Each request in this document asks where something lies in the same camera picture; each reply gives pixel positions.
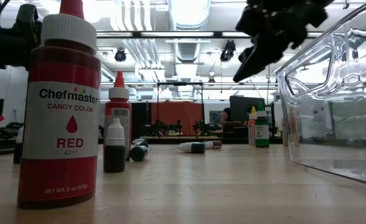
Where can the black background rig frame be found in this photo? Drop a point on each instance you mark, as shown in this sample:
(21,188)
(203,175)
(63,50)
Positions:
(180,83)

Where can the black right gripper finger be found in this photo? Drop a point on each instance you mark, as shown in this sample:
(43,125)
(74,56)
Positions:
(264,56)
(245,54)

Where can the black table frame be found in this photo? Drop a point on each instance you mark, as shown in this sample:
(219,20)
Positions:
(164,140)

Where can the small gray screen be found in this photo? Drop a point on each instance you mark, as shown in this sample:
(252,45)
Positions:
(215,117)

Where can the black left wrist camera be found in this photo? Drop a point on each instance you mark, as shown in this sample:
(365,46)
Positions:
(29,21)

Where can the yellow food coloring bottle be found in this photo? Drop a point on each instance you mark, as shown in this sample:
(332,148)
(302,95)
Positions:
(251,127)

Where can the clear plastic container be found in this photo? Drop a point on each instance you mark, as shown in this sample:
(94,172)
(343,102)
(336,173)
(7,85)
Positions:
(341,124)

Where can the small maroon dropper bottle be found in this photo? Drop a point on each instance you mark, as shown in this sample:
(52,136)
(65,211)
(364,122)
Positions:
(216,144)

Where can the silver air duct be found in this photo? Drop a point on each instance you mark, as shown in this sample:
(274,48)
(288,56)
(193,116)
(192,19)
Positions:
(189,15)

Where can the red food coloring bottle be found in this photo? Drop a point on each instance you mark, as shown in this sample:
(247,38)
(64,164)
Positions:
(118,107)
(60,124)

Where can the green food coloring bottle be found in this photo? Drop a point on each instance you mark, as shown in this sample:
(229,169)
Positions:
(262,130)

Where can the round black ceiling fixture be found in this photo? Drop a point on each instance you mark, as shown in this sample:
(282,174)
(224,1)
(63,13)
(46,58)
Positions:
(120,55)

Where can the small dark dropper bottle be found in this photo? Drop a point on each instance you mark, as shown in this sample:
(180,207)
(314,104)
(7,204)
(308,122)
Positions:
(114,155)
(198,148)
(18,152)
(140,142)
(138,153)

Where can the black background robot arm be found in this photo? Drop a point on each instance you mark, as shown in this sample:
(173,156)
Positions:
(203,127)
(158,128)

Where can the black rig crossbar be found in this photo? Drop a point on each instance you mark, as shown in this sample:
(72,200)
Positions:
(170,34)

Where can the black hanging camera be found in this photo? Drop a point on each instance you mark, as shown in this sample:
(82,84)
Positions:
(228,51)

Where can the orange partition panel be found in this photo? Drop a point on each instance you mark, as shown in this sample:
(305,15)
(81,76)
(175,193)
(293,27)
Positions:
(176,112)

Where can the person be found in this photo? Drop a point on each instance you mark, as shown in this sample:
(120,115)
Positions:
(226,119)

